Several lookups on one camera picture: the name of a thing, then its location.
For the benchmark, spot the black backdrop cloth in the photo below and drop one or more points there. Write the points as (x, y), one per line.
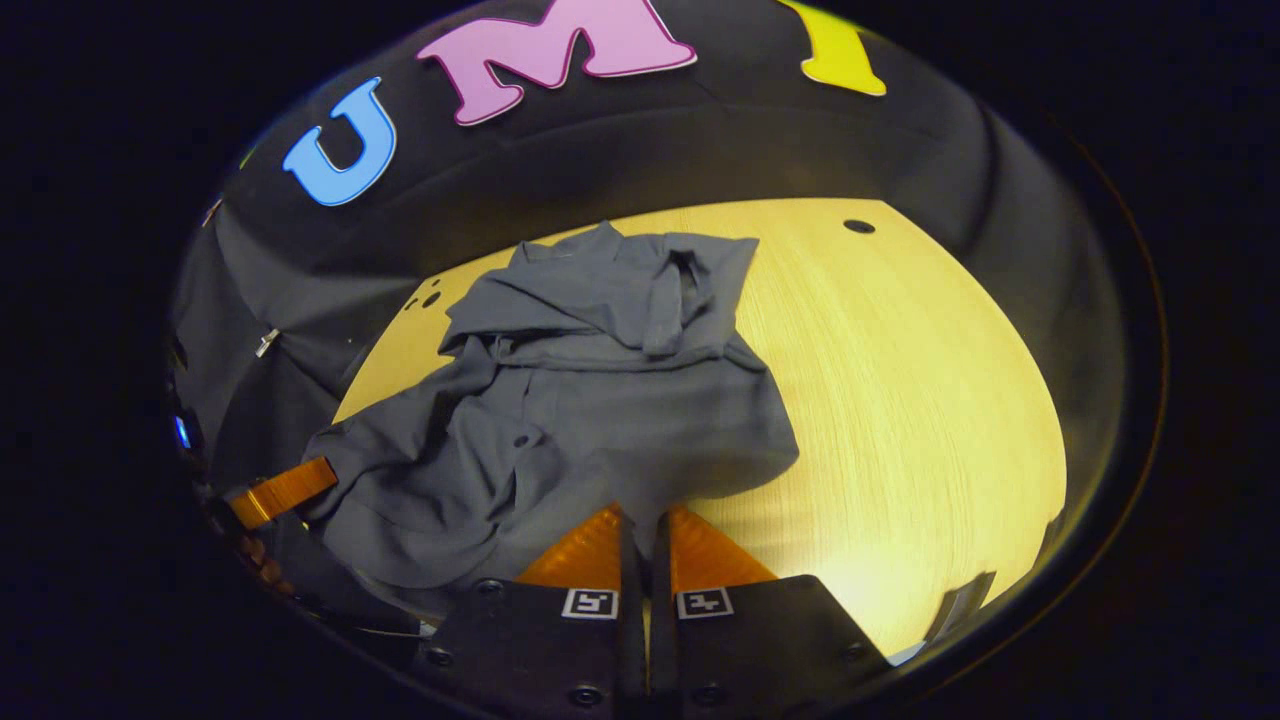
(560, 150)

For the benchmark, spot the small white clip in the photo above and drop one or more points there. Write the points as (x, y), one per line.
(267, 342)

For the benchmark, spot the grey collared shirt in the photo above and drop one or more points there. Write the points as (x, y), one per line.
(600, 400)

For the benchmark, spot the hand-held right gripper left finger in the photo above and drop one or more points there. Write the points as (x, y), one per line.
(630, 640)

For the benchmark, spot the small pink clip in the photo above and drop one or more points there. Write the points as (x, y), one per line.
(211, 210)

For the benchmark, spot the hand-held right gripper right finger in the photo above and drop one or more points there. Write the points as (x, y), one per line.
(662, 640)

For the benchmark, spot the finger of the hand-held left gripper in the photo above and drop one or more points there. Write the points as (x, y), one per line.
(285, 490)

